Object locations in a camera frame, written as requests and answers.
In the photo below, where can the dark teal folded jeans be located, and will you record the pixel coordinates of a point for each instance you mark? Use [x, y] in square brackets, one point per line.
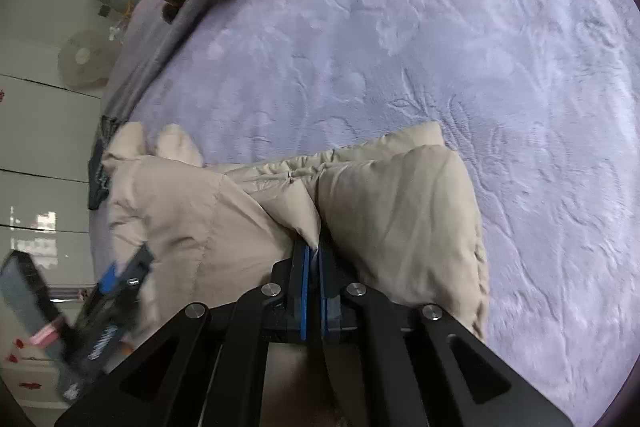
[98, 179]

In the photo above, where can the white wardrobe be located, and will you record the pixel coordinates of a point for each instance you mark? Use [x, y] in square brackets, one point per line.
[46, 136]

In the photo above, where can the beige quilted puffer jacket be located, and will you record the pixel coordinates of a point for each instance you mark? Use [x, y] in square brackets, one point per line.
[402, 207]

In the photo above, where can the white standing fan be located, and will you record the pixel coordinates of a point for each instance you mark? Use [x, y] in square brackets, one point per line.
[87, 58]

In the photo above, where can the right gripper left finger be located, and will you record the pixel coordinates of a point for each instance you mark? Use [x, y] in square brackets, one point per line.
[206, 366]

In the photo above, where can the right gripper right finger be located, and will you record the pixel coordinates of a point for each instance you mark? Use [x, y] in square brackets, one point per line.
[418, 365]

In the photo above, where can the lavender embossed bed cover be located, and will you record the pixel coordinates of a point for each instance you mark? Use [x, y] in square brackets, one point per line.
[539, 97]

